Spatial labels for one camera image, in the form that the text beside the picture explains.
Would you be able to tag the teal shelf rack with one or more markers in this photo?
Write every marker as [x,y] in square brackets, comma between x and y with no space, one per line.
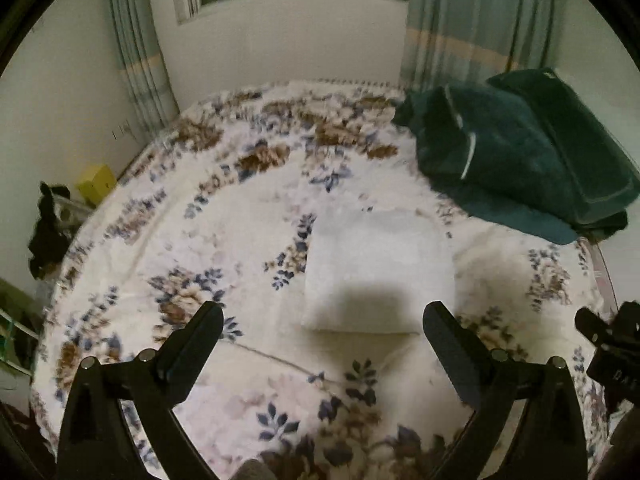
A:
[15,330]

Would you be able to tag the floral bed blanket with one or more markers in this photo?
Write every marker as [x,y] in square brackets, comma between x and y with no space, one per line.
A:
[210,200]

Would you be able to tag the dark green pillow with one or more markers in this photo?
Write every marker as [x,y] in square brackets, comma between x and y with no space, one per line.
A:
[575,140]

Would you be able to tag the black garment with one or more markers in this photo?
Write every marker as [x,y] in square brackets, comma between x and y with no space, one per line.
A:
[47,235]

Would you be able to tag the dark green quilt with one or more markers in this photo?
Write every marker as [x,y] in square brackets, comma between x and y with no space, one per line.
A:
[480,160]

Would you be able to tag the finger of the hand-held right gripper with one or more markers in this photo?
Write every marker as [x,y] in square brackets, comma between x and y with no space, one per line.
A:
[631,317]
[592,327]

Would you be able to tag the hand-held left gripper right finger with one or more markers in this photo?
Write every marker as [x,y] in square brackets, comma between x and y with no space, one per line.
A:
[445,337]

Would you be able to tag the yellow box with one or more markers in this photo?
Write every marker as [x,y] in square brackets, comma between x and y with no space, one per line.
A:
[97,185]

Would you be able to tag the wall socket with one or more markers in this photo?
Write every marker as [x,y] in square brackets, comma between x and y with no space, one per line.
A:
[122,131]

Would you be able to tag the white knit sweater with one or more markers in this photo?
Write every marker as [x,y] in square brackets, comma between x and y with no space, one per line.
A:
[372,260]

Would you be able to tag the grey-blue striped curtain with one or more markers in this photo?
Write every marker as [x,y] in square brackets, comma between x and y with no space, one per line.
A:
[475,15]
[140,45]

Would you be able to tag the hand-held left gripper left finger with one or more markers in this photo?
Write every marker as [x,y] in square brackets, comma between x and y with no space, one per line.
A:
[197,335]

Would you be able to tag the pink bed sheet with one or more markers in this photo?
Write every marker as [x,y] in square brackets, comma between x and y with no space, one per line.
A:
[600,272]

